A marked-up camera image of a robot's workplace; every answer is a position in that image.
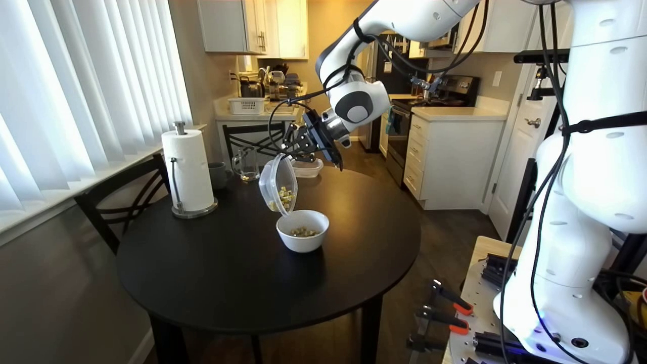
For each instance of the cream wall cabinet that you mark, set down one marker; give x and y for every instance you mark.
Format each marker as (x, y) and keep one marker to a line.
(285, 28)

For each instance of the black box on stand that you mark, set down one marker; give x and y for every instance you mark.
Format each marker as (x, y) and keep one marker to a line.
(500, 270)

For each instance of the clear drinking glass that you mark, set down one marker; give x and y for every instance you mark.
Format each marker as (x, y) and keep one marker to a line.
(247, 166)

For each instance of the white wall cabinet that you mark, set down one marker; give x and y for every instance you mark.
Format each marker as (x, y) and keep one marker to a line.
(225, 25)

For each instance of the white base cabinet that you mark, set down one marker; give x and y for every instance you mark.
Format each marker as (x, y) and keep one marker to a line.
(446, 157)

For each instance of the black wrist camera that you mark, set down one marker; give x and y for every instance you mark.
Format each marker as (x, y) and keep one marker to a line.
(324, 139)

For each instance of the white paper towel roll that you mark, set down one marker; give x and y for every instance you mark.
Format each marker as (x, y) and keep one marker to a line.
(189, 167)

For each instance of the kitchen counter with white top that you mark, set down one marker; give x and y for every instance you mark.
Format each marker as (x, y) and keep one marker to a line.
(254, 115)

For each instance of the yellow food pieces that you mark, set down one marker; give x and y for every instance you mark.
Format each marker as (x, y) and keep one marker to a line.
(302, 231)

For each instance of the light wooden robot stand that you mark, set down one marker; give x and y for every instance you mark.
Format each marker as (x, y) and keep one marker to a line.
(472, 296)

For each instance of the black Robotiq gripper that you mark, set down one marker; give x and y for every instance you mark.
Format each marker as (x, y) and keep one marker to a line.
(307, 141)

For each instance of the clear plastic lunchbox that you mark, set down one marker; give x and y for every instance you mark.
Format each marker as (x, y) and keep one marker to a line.
(277, 185)

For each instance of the white tub on counter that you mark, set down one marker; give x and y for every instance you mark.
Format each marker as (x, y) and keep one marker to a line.
(247, 105)

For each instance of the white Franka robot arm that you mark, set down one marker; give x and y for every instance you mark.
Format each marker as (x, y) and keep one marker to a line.
(586, 223)

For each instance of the white ceramic bowl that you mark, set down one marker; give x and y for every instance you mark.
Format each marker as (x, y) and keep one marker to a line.
(302, 231)

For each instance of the dark countertop appliances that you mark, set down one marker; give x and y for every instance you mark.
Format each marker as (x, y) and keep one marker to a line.
(273, 81)

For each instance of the white vertical window blinds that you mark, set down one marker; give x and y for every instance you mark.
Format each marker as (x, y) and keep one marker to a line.
(73, 94)

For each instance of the round black wooden table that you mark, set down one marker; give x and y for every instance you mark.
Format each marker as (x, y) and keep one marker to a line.
(234, 283)

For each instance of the black cross-back wooden chair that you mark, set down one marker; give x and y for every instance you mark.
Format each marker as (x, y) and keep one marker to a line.
(121, 202)
(254, 141)

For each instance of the black metal camera frame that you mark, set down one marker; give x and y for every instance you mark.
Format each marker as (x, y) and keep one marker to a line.
(537, 56)

